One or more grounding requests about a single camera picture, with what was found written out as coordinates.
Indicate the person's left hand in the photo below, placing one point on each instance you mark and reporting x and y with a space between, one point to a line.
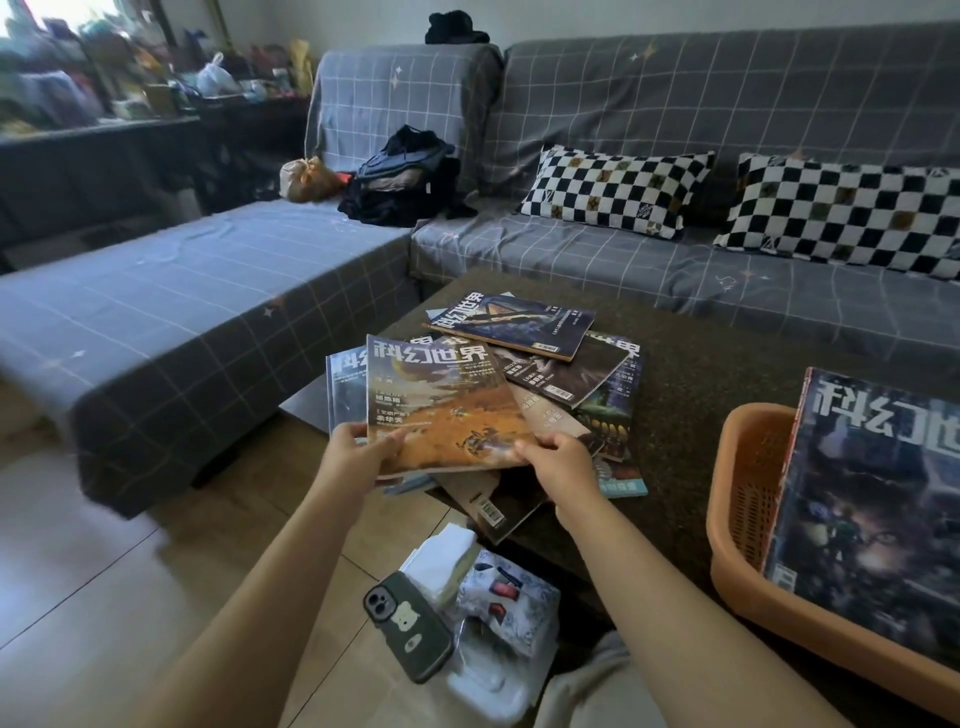
349 465

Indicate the person's right hand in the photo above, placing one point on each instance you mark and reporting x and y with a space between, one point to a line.
570 480

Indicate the dark silhouette sun magazine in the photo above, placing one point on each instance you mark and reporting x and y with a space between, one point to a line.
510 502

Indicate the blue vortex cover magazine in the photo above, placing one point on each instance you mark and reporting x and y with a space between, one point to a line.
345 390

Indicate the green purple forest magazine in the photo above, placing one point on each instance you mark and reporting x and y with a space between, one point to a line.
619 420

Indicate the grey brown figures magazine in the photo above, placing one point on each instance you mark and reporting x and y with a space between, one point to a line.
577 371

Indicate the orange desert cover magazine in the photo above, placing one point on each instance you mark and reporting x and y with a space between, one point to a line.
442 405

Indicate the blue pyramid cover magazine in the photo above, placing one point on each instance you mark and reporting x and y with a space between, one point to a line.
510 322

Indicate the orange plastic basket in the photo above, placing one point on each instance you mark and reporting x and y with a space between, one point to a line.
742 487

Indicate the dark armoured figure magazine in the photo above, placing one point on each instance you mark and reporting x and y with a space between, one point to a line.
862 525

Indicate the person's left forearm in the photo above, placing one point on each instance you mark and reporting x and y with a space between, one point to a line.
247 615

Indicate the person's right forearm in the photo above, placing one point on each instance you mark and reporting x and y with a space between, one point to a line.
675 615

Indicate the person's light trousers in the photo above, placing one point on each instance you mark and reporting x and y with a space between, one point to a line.
600 690

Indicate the blue white printed packet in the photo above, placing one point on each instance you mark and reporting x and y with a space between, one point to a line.
510 600

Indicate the white tissue pack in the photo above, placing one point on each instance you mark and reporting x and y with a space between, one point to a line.
442 562

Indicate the phone in green case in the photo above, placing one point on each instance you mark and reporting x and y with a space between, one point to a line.
409 626

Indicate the dark speckled table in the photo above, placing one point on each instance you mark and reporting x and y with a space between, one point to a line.
712 352

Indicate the clear plastic bag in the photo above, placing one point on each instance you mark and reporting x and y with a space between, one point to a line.
487 682

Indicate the brown tied plastic bag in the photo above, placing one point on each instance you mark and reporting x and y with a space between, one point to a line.
307 180

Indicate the heap of dark clothes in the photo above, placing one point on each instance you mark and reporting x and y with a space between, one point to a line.
405 180

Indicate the black white checkered pillow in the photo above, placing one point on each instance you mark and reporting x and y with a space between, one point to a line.
840 214
615 191

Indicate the dark side counter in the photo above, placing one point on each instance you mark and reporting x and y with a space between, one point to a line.
112 172

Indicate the grey checked covered sofa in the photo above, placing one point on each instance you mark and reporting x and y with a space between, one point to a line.
637 90

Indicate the yellow packet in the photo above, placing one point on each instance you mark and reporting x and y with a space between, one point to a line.
301 67

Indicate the white plastic bag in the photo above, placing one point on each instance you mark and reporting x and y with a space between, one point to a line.
216 79

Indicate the black crumpled garment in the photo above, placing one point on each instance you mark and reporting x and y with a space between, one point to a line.
454 28

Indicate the clutter of household items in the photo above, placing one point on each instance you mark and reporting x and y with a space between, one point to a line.
90 82

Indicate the window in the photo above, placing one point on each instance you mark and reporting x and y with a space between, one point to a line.
67 9

